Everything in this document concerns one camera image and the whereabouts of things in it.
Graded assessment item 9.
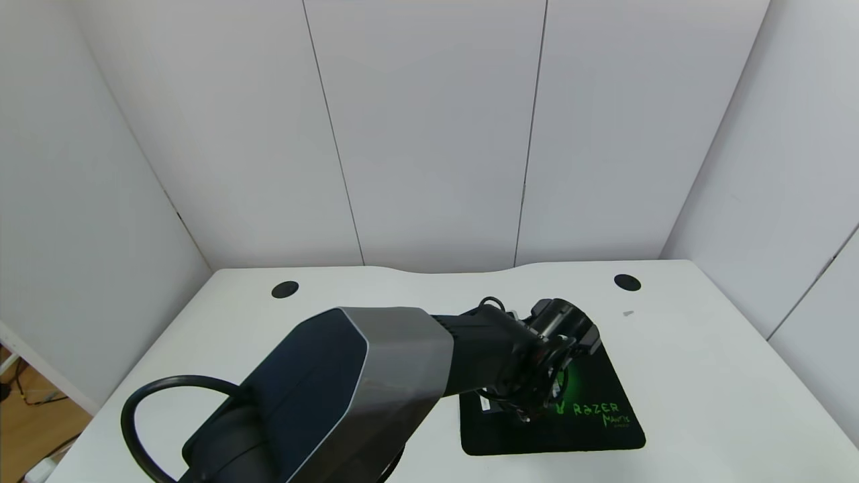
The black floor cable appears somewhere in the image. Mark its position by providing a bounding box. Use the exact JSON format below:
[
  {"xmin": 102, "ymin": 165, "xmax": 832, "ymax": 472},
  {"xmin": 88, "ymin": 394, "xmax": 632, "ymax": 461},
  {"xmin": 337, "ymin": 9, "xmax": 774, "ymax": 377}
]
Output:
[{"xmin": 0, "ymin": 354, "xmax": 72, "ymax": 407}]

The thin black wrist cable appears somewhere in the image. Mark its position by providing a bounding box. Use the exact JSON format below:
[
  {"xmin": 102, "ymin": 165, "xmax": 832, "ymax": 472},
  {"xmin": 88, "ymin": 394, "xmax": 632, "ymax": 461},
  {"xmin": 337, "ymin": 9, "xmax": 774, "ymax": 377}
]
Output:
[{"xmin": 478, "ymin": 296, "xmax": 579, "ymax": 423}]

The white partition base rail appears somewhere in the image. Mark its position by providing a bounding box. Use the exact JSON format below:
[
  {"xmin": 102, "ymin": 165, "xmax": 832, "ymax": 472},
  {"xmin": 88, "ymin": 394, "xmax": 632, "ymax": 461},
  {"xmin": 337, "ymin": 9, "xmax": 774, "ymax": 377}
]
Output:
[{"xmin": 0, "ymin": 315, "xmax": 102, "ymax": 415}]

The black green Razer mouse pad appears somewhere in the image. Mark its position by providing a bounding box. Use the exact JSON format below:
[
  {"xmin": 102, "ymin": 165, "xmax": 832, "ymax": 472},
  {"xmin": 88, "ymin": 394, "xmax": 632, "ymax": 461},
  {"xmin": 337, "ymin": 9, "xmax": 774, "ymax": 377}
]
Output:
[{"xmin": 459, "ymin": 341, "xmax": 647, "ymax": 457}]

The white power strip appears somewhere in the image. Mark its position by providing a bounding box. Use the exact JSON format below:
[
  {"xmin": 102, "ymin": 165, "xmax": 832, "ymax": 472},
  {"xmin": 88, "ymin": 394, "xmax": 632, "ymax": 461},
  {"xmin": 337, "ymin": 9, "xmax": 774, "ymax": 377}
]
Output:
[{"xmin": 23, "ymin": 457, "xmax": 58, "ymax": 483}]

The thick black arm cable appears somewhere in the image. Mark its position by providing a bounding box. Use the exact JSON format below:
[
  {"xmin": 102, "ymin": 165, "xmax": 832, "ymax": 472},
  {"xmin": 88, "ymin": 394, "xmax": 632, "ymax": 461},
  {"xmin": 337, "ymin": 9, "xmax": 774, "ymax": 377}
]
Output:
[{"xmin": 120, "ymin": 374, "xmax": 244, "ymax": 483}]

